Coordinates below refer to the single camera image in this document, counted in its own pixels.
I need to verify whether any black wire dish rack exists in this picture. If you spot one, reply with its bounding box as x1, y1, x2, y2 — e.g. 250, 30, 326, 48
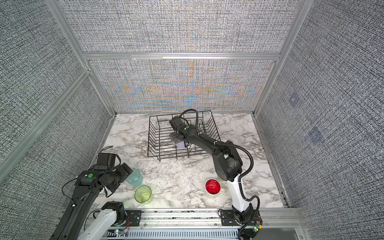
147, 111, 221, 161

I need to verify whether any teal translucent cup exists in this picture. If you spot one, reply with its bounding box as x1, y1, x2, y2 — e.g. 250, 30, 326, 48
126, 169, 143, 188

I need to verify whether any lilac plastic cup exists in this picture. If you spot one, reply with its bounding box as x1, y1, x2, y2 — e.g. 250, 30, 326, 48
175, 141, 188, 149

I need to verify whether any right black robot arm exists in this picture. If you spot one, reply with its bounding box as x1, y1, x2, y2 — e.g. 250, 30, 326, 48
169, 116, 254, 225

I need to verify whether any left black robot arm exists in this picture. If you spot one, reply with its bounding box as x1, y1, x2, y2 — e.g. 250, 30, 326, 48
50, 153, 133, 240

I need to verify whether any red and white cup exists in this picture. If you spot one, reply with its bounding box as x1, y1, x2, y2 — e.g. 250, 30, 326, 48
205, 179, 222, 198

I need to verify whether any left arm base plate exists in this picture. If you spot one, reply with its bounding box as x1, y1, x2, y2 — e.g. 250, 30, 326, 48
113, 210, 143, 227

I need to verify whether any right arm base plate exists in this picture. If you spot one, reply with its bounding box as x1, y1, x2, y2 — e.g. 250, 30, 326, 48
218, 209, 242, 227

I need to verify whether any aluminium front rail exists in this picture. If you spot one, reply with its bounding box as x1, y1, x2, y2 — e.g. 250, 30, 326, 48
59, 207, 310, 240

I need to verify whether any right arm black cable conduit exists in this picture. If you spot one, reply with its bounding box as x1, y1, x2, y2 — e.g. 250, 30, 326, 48
179, 108, 261, 238

